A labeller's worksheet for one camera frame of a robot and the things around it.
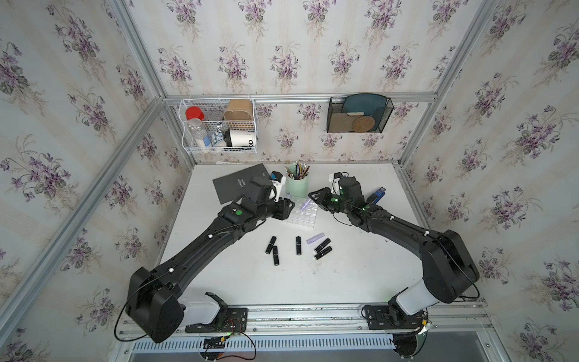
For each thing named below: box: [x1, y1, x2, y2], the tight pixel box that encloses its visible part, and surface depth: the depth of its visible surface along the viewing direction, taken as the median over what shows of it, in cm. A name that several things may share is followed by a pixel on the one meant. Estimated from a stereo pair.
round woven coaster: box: [351, 116, 376, 133], surface depth 100 cm
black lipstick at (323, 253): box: [313, 245, 333, 261], surface depth 89 cm
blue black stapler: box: [365, 187, 386, 205], surface depth 103 cm
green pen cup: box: [284, 160, 310, 199], surface depth 100 cm
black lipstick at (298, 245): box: [295, 235, 303, 256], surface depth 90 cm
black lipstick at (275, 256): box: [272, 245, 280, 267], surface depth 88 cm
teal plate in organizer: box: [341, 93, 387, 132], surface depth 95 cm
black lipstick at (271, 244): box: [264, 235, 277, 255], surface depth 91 cm
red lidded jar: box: [185, 105, 206, 121], surface depth 94 cm
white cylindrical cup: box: [229, 128, 256, 148], surface depth 95 cm
